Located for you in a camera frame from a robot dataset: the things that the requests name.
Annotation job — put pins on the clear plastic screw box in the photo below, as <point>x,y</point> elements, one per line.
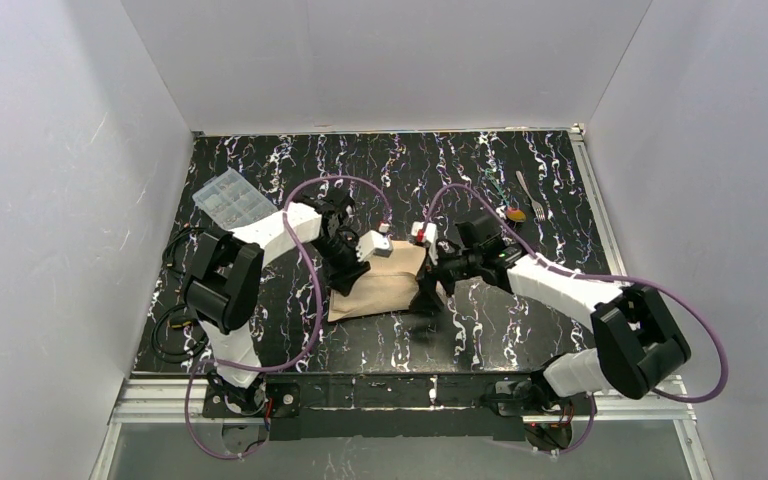
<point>232,202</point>

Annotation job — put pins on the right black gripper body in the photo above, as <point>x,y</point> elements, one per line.
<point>437,270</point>

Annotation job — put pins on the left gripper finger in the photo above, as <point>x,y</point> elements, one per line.
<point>333,280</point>
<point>350,275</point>

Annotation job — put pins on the aluminium frame rail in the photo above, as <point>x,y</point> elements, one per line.
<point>172,400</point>

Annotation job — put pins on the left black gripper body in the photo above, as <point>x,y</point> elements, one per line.
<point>347,270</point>

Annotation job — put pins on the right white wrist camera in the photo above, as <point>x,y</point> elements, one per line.
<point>424,234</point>

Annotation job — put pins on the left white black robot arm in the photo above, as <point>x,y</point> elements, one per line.
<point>222,284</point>

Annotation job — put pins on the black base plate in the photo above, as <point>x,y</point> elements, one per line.
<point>248,401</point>
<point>510,398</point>

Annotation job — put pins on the beige cloth napkin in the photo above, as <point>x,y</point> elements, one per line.
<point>389,285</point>

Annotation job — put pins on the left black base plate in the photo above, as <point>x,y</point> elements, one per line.
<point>248,401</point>

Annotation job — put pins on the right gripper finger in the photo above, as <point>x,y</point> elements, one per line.
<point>440,298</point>
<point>422,277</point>

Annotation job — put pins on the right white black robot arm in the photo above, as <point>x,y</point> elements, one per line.
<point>638,343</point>

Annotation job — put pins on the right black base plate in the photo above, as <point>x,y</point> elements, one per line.
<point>510,398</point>

